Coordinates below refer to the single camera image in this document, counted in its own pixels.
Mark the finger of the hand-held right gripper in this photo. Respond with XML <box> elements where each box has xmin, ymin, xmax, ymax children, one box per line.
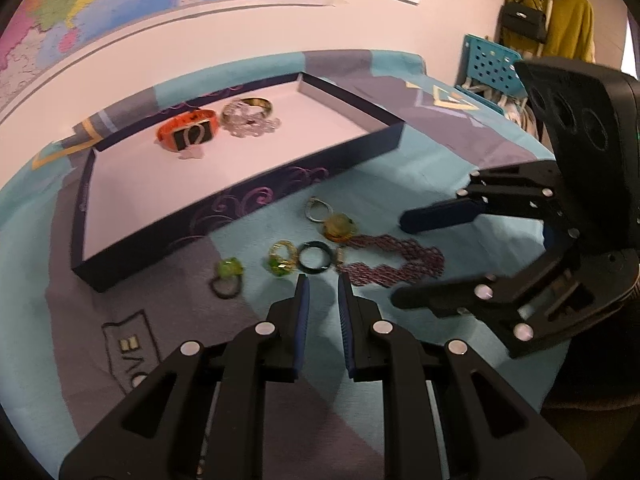
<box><xmin>399</xmin><ymin>160</ymin><xmax>584</xmax><ymax>249</ymax></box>
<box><xmin>390</xmin><ymin>246</ymin><xmax>640</xmax><ymax>359</ymax></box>

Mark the silver ring amber gem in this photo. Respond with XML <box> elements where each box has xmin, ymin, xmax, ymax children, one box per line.
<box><xmin>305</xmin><ymin>197</ymin><xmax>357</xmax><ymax>243</ymax></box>

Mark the gold ring green gem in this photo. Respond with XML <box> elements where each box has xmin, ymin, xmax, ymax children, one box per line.
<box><xmin>267</xmin><ymin>240</ymin><xmax>299</xmax><ymax>277</ymax></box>

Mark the orange smart band watch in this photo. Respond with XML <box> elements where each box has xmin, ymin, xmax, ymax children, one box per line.
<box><xmin>156</xmin><ymin>108</ymin><xmax>221</xmax><ymax>153</ymax></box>

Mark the black hair tie green gem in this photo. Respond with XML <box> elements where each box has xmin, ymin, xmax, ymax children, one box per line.
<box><xmin>209</xmin><ymin>257</ymin><xmax>246</xmax><ymax>301</ymax></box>

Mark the purple beaded bracelet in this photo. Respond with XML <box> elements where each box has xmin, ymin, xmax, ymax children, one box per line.
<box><xmin>336</xmin><ymin>234</ymin><xmax>446</xmax><ymax>288</ymax></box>

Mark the dark blue cardboard box tray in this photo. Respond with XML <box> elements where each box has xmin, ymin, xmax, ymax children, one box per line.
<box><xmin>70</xmin><ymin>71</ymin><xmax>406</xmax><ymax>293</ymax></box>

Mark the teal perforated chair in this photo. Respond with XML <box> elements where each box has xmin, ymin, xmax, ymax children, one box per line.
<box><xmin>454</xmin><ymin>34</ymin><xmax>528</xmax><ymax>116</ymax></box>

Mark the blue grey printed blanket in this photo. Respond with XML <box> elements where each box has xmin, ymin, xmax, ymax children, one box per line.
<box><xmin>0</xmin><ymin>49</ymin><xmax>558</xmax><ymax>480</ymax></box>

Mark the yellow coat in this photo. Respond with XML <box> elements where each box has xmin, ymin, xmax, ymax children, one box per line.
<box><xmin>502</xmin><ymin>0</ymin><xmax>596</xmax><ymax>63</ymax></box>

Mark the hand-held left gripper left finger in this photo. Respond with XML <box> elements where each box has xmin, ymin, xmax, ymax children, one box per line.
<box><xmin>59</xmin><ymin>274</ymin><xmax>312</xmax><ymax>480</ymax></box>

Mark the dark green ring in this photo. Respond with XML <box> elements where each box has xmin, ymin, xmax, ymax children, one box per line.
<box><xmin>297</xmin><ymin>241</ymin><xmax>332</xmax><ymax>275</ymax></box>

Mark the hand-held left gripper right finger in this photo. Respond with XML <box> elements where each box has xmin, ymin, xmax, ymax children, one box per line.
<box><xmin>337</xmin><ymin>272</ymin><xmax>587</xmax><ymax>480</ymax></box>

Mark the clear crystal bead bracelet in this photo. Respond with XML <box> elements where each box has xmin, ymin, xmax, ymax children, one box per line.
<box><xmin>220</xmin><ymin>100</ymin><xmax>282</xmax><ymax>138</ymax></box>

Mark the white patterned cloth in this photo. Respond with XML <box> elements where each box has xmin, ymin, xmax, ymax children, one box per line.
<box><xmin>505</xmin><ymin>100</ymin><xmax>538</xmax><ymax>136</ymax></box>

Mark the gold bangle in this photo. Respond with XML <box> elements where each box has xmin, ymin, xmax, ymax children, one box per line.
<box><xmin>235</xmin><ymin>96</ymin><xmax>275</xmax><ymax>118</ymax></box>

